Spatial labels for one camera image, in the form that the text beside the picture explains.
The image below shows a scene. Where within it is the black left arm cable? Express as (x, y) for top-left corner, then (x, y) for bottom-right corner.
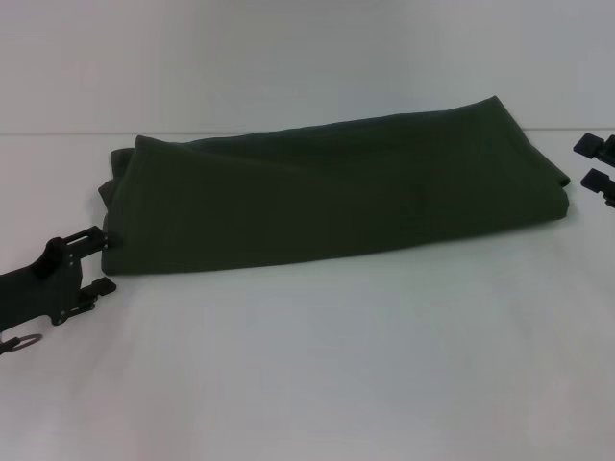
(0, 332), (43, 357)

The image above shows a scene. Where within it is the dark green t-shirt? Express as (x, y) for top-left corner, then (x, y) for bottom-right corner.
(98, 94), (573, 279)

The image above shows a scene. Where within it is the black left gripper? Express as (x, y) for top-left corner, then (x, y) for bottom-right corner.
(0, 227), (122, 333)

